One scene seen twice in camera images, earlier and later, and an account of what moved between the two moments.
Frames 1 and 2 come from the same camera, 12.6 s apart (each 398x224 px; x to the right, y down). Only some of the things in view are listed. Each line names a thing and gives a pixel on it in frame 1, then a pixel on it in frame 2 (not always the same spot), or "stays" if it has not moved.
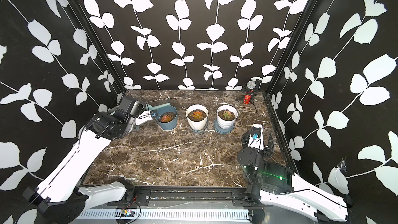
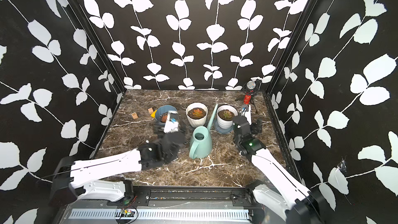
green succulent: [227, 113] stays
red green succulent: [198, 115] stays
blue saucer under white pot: [221, 130] stays
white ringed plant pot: [226, 115] stays
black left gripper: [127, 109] to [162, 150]
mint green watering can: [148, 107] to [201, 141]
